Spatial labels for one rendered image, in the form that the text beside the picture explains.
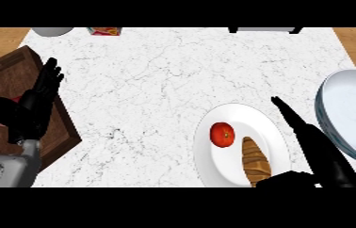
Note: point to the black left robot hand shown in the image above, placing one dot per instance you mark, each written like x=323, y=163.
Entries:
x=35, y=96

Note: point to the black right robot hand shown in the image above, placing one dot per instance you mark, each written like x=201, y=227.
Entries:
x=319, y=147

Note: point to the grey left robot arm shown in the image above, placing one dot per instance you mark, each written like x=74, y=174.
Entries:
x=16, y=164

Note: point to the pale blue-rimmed bowl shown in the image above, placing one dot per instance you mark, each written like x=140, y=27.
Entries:
x=340, y=109

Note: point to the white oval plate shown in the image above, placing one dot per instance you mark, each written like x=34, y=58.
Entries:
x=232, y=150

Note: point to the red tomato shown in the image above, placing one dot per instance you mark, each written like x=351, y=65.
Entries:
x=221, y=134

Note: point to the brown wooden cutting board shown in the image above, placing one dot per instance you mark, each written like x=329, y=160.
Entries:
x=22, y=81

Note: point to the brown bread loaf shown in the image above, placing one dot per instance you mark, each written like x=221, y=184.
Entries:
x=254, y=162

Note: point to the grey round container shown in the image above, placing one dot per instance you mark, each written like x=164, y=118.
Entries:
x=52, y=31

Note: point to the red and green box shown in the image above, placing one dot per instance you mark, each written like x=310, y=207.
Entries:
x=105, y=31

